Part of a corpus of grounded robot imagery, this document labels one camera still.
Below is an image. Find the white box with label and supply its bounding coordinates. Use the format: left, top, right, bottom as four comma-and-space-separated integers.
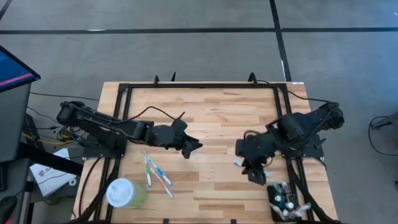
29, 147, 78, 198

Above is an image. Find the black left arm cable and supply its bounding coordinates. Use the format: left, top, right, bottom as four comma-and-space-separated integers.
118, 105, 187, 125

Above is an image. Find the yellow cable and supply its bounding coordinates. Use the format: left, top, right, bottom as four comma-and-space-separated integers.
21, 130, 85, 146

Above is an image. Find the black floor cable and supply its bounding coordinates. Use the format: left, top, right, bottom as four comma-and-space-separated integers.
368, 115, 398, 156
29, 91, 100, 102

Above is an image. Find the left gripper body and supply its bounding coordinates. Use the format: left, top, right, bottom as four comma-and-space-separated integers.
148, 124, 187, 150

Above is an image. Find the black support beam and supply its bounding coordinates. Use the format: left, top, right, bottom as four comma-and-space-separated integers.
17, 141, 83, 177

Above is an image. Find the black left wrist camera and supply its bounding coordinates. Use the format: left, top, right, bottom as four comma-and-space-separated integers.
172, 119, 188, 133

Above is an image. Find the grey stand leg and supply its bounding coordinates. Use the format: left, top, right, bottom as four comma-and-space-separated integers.
371, 111, 398, 130

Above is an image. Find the monitor with blue screen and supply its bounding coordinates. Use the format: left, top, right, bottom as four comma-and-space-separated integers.
0, 45, 42, 94

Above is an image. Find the black wire basket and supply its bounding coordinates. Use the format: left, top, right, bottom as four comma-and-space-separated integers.
266, 182, 312, 223

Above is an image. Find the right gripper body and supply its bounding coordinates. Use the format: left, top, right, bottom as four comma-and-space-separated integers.
241, 157, 268, 186

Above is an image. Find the orange white toothbrush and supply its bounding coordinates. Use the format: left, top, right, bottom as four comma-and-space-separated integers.
150, 167, 175, 199
269, 202, 290, 219

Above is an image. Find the green disinfecting wipes canister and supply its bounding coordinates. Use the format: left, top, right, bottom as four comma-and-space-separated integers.
105, 177, 149, 209

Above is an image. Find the purple white toothbrush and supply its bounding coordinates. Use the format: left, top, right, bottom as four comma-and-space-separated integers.
287, 202, 312, 219

